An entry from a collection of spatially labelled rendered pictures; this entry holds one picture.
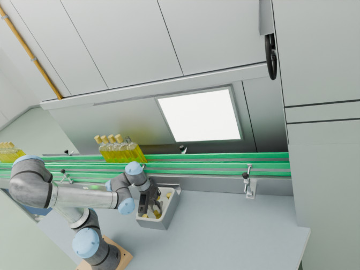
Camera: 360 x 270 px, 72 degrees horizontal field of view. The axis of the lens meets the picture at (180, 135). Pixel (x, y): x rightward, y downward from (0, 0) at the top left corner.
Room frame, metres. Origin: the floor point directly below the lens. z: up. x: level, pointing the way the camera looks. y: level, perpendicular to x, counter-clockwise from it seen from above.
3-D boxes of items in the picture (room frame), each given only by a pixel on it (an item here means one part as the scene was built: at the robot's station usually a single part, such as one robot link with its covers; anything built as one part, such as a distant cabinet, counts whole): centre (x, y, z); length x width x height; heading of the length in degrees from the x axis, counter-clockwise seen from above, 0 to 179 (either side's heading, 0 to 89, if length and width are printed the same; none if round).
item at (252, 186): (0.82, -0.22, 0.90); 0.17 x 0.05 x 0.23; 147
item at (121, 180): (0.96, 0.37, 1.10); 0.11 x 0.11 x 0.08; 12
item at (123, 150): (1.34, 0.35, 0.99); 0.06 x 0.06 x 0.21; 56
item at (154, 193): (1.01, 0.27, 0.94); 0.09 x 0.08 x 0.12; 148
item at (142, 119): (1.32, 0.06, 1.15); 0.90 x 0.03 x 0.34; 57
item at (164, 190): (1.03, 0.28, 0.80); 0.22 x 0.17 x 0.09; 147
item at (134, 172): (1.00, 0.28, 1.10); 0.09 x 0.08 x 0.11; 102
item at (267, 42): (0.85, -0.44, 1.49); 0.21 x 0.05 x 0.21; 147
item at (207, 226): (1.25, 0.09, 0.73); 1.58 x 1.52 x 0.04; 40
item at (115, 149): (1.37, 0.40, 0.99); 0.06 x 0.06 x 0.21; 58
